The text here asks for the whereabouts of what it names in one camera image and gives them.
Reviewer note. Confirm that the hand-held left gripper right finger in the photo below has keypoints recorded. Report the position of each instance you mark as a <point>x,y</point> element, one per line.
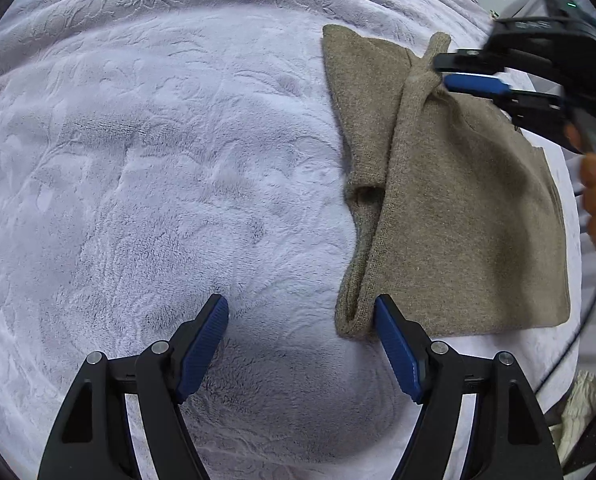
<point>398,347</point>

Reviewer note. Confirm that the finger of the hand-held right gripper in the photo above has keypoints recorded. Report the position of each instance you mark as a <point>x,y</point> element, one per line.
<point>465,61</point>
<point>478,83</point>

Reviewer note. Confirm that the lavender embossed blanket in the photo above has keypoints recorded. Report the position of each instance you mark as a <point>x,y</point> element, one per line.
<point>153,160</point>

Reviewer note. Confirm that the white crumpled cloth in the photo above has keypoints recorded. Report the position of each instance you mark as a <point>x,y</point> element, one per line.
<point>580,405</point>

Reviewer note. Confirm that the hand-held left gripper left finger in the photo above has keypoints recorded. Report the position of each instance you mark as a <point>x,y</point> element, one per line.
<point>205,345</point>

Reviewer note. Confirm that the olive brown knit sweater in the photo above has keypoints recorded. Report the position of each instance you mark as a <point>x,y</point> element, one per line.
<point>453,185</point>

